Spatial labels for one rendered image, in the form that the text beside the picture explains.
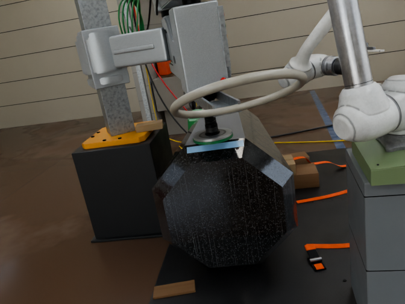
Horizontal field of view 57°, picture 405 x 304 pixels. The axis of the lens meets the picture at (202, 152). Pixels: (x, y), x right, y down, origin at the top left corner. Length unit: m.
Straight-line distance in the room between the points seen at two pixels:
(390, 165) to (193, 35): 1.03
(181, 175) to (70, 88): 6.61
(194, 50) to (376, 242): 1.16
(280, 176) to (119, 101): 1.38
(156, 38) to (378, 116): 1.59
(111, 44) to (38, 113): 6.42
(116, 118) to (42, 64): 5.95
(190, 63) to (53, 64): 6.89
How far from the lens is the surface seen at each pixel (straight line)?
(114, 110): 2.91
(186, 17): 1.87
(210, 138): 1.97
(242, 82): 1.12
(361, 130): 1.46
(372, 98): 1.48
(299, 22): 7.35
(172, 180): 2.15
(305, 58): 1.75
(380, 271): 1.77
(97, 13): 2.88
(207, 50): 1.88
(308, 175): 3.30
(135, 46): 2.69
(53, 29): 8.53
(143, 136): 2.77
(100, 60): 2.80
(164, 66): 5.69
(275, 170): 2.12
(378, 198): 1.60
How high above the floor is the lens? 1.46
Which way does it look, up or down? 18 degrees down
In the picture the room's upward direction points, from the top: 10 degrees counter-clockwise
